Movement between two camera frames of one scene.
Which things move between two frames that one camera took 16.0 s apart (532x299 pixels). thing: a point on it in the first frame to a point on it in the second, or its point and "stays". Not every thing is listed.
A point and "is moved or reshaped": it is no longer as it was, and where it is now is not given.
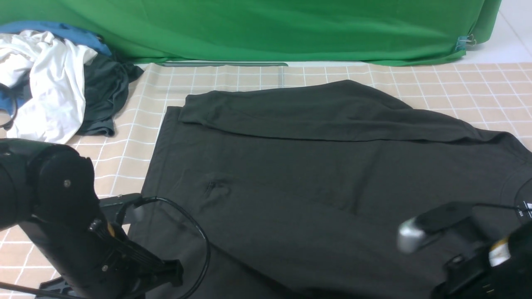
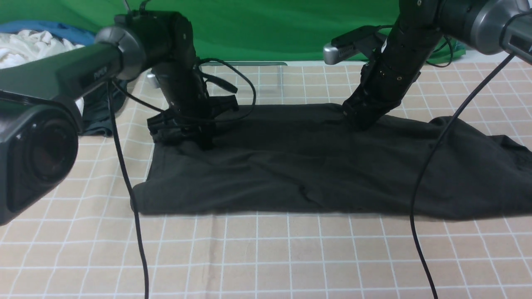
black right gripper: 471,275 to 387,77
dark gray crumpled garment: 106,80 stays
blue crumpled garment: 75,35 stays
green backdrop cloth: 284,33 stays
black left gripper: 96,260 to 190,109
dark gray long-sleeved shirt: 300,191 is moved or reshaped
